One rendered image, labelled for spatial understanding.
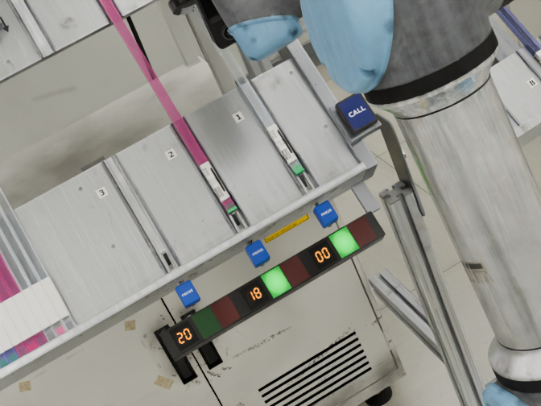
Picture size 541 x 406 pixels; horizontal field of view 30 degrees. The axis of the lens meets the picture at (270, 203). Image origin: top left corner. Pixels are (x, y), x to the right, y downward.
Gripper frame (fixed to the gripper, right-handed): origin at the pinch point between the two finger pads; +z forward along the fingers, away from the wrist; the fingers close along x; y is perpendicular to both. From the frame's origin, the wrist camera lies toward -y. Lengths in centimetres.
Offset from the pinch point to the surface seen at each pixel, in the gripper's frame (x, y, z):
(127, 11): 8.8, 4.5, 2.3
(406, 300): -12, -59, 29
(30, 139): 35, 17, 187
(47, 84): 21, 29, 181
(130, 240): 25.0, -24.7, -5.6
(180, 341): 26.0, -39.8, -8.8
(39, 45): 22.3, 6.1, 2.7
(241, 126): 3.6, -18.5, -3.9
